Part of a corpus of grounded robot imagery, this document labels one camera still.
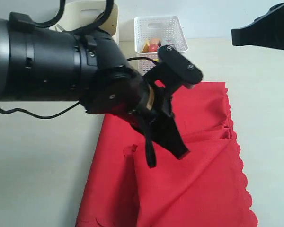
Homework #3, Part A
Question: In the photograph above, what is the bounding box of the cream plastic tub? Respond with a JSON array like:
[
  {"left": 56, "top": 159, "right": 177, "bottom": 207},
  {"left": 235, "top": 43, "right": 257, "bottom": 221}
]
[{"left": 49, "top": 0, "right": 120, "bottom": 44}]

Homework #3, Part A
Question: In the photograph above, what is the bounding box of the white perforated plastic basket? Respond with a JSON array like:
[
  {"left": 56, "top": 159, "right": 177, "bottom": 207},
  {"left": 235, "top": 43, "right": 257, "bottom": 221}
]
[{"left": 133, "top": 15, "right": 189, "bottom": 75}]

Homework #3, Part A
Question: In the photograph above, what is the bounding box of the brown egg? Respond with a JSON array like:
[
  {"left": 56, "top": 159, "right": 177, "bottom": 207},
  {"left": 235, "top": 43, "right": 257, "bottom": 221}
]
[{"left": 149, "top": 37, "right": 161, "bottom": 46}]

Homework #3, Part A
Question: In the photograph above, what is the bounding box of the blue white milk carton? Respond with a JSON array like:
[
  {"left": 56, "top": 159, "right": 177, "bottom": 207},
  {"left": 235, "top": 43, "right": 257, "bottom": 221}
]
[{"left": 161, "top": 38, "right": 176, "bottom": 48}]

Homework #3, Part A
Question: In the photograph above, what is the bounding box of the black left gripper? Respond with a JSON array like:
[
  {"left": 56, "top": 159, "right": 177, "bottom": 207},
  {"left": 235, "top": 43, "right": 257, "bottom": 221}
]
[{"left": 127, "top": 78, "right": 189, "bottom": 168}]

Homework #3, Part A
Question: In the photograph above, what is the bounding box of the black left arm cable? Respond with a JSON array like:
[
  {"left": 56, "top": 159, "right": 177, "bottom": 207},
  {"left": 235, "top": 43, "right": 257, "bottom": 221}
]
[{"left": 0, "top": 0, "right": 157, "bottom": 120}]

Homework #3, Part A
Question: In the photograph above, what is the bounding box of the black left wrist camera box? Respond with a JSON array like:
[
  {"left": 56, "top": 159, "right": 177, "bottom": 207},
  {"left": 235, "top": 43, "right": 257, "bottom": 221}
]
[{"left": 144, "top": 45, "right": 203, "bottom": 97}]

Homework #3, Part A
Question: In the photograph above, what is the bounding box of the yellow cheese wedge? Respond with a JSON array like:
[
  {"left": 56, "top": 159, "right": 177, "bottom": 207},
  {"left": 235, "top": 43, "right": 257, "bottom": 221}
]
[{"left": 141, "top": 40, "right": 150, "bottom": 53}]

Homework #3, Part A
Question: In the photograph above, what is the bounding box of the red sausage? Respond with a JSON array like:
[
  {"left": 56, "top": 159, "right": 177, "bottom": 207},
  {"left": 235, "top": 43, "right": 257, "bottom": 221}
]
[{"left": 148, "top": 44, "right": 159, "bottom": 52}]

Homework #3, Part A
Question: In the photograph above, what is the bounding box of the red tablecloth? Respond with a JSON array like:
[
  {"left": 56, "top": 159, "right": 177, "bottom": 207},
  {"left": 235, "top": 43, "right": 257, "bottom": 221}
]
[{"left": 76, "top": 82, "right": 258, "bottom": 227}]

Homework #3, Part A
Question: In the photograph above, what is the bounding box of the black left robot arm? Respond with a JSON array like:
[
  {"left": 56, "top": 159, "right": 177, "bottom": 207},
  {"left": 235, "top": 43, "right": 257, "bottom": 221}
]
[{"left": 0, "top": 13, "right": 188, "bottom": 168}]

